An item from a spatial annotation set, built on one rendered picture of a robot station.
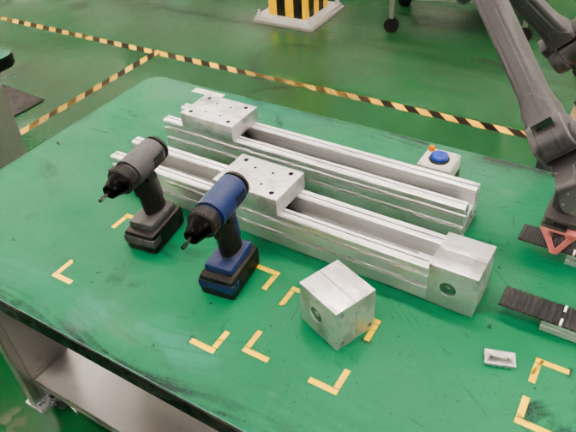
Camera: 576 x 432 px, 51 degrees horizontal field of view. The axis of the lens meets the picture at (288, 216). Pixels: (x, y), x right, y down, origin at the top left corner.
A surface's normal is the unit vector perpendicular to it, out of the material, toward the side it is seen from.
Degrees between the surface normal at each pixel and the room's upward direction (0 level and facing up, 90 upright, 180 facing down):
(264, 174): 0
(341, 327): 90
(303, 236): 90
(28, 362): 90
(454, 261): 0
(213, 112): 0
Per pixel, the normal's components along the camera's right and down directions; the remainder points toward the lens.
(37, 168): -0.06, -0.77
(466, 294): -0.53, 0.56
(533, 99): -0.72, 0.02
